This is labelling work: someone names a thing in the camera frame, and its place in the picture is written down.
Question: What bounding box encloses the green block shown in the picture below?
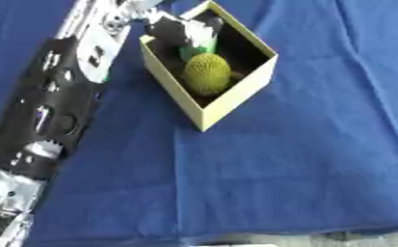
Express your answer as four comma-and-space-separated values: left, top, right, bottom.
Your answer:
176, 43, 219, 62

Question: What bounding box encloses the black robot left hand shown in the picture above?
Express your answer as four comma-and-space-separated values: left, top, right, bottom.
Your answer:
143, 9, 227, 49

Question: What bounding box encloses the tan cardboard box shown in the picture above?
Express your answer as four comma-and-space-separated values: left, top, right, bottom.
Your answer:
138, 0, 279, 133

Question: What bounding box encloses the yellow-green spiky toy fruit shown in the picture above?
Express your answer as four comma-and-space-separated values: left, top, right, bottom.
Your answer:
178, 52, 234, 96

